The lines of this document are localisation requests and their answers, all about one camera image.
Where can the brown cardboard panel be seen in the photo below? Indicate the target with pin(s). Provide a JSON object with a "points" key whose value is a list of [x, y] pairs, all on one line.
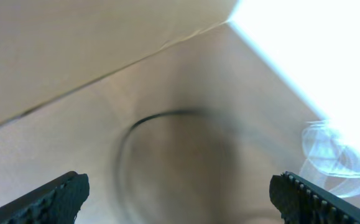
{"points": [[49, 47]]}

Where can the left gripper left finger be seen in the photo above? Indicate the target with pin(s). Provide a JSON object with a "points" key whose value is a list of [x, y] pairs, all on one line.
{"points": [[57, 201]]}

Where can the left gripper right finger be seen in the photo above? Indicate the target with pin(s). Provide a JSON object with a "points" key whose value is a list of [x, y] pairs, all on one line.
{"points": [[302, 202]]}

